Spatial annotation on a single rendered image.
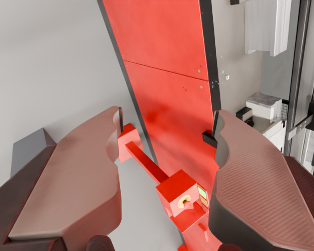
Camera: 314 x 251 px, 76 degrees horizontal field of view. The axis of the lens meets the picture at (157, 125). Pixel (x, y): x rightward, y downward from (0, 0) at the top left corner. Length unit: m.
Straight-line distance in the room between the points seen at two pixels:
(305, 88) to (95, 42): 1.10
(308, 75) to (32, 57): 1.29
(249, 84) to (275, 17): 0.23
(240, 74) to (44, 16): 1.02
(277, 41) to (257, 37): 0.06
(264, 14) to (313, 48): 0.31
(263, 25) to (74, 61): 1.01
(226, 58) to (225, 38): 0.06
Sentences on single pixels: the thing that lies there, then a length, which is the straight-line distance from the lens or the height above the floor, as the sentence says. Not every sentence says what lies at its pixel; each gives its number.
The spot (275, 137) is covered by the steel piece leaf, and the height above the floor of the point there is 1.00.
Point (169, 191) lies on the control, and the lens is 0.96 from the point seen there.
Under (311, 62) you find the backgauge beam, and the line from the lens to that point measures 0.94.
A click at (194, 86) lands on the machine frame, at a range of 0.76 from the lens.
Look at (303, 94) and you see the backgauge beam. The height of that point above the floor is 0.94.
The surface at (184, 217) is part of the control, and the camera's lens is 1.11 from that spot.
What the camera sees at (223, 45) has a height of 0.87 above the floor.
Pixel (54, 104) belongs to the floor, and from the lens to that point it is 1.36.
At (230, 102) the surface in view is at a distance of 0.73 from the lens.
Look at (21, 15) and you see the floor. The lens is 1.31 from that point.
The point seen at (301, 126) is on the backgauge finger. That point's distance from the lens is 0.91.
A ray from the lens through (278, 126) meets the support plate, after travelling 0.77.
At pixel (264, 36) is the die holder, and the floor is 0.94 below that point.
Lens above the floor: 1.31
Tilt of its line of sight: 51 degrees down
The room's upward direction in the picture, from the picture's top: 124 degrees clockwise
